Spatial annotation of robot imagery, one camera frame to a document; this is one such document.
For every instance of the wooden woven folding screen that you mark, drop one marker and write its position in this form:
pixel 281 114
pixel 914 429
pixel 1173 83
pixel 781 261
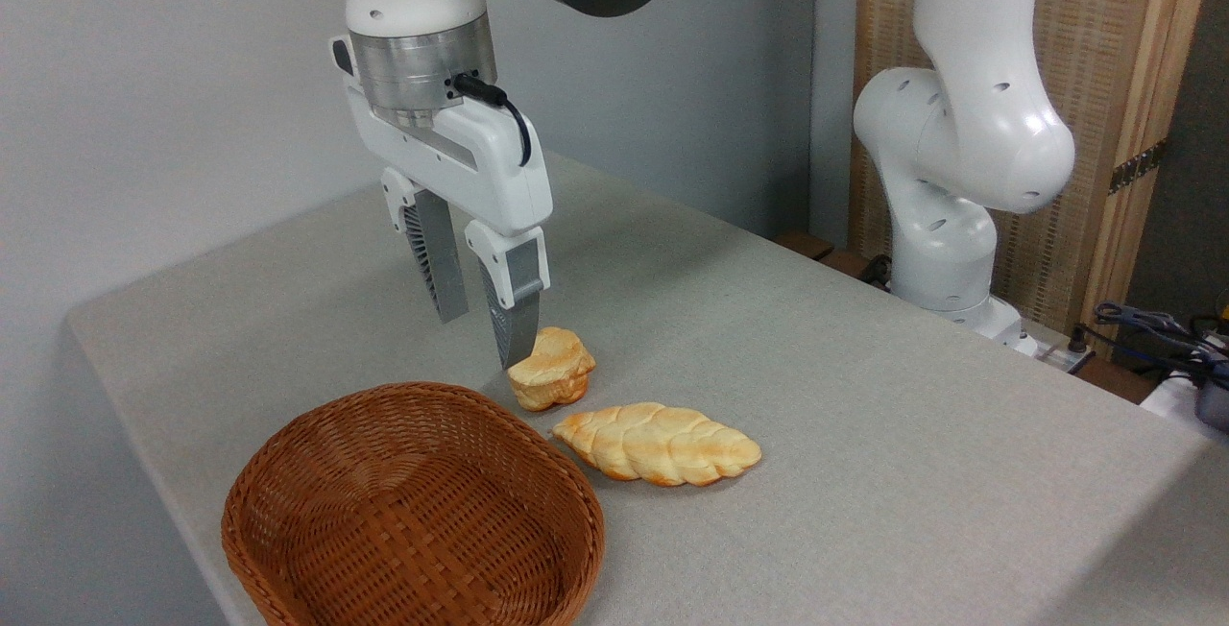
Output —
pixel 1114 50

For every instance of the long braided bread loaf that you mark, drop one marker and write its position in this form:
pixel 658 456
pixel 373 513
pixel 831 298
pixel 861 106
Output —
pixel 658 444

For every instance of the metal screen hinge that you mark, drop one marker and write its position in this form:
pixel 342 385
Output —
pixel 1138 167

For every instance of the brown wicker basket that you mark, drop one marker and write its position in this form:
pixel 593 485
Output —
pixel 413 511

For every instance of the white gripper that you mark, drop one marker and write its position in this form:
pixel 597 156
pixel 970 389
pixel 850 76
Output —
pixel 480 165

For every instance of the brown wooden foot block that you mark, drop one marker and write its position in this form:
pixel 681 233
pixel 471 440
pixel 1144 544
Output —
pixel 847 263
pixel 805 244

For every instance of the small golden bread roll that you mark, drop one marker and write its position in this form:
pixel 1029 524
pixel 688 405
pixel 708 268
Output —
pixel 552 369

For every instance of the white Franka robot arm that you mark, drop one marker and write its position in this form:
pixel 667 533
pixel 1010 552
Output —
pixel 960 127

